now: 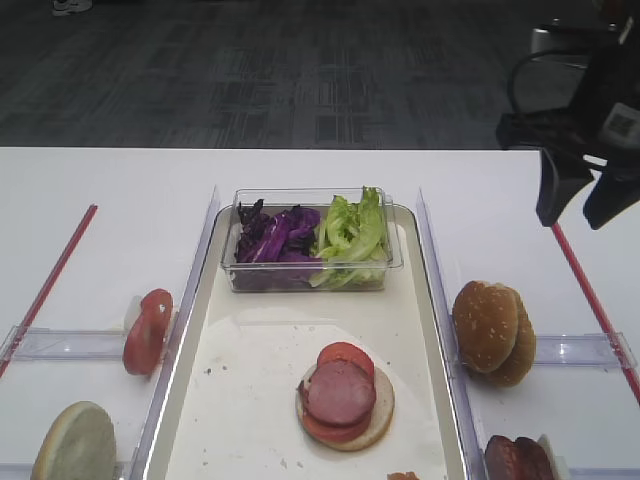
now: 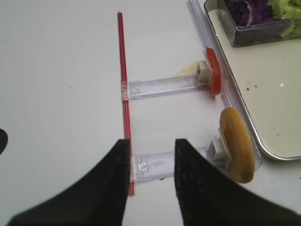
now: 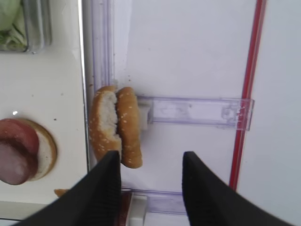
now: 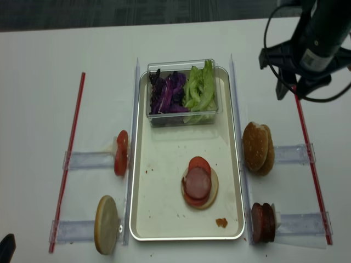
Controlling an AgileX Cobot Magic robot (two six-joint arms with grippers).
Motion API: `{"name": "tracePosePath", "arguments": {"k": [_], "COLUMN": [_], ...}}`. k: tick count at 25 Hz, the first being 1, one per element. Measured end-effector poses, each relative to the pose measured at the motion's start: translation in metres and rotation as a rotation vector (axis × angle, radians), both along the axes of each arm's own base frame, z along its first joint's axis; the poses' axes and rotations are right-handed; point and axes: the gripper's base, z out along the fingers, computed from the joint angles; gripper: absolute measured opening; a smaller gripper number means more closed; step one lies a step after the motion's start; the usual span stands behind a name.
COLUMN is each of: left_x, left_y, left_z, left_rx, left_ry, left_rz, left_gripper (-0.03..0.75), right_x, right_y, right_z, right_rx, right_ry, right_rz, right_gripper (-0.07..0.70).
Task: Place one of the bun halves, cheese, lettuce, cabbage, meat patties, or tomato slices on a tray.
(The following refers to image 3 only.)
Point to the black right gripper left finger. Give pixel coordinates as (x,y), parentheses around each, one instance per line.
(94,201)

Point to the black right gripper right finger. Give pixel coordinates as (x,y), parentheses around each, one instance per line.
(210,202)

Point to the tomato slices on bun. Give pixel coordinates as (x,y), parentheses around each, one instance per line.
(21,136)

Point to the green lettuce leaves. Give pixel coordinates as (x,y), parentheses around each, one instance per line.
(12,26)

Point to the sauce smear on tray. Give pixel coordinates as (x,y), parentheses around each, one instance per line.
(60,192)

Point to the white patty stand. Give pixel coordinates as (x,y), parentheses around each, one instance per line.
(138,210)

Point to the lower right acrylic holder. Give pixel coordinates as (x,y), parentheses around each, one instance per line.
(161,202)

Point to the sesame bun rear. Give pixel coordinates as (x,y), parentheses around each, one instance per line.
(129,127)

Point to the sesame bun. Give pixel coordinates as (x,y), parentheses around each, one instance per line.
(129,127)
(103,123)

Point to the bottom bun slice on tray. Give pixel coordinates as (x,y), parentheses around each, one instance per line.
(47,152)

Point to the sesame bun front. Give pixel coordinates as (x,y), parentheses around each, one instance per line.
(103,123)

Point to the right acrylic cross holder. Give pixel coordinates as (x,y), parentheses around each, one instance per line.
(230,113)

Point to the white serving tray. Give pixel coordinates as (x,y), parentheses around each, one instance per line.
(49,89)

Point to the clear plastic salad container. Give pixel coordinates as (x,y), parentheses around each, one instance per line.
(38,25)

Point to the right long acrylic divider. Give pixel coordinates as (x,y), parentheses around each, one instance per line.
(102,43)

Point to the right red tape strip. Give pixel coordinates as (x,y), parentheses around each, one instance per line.
(255,40)

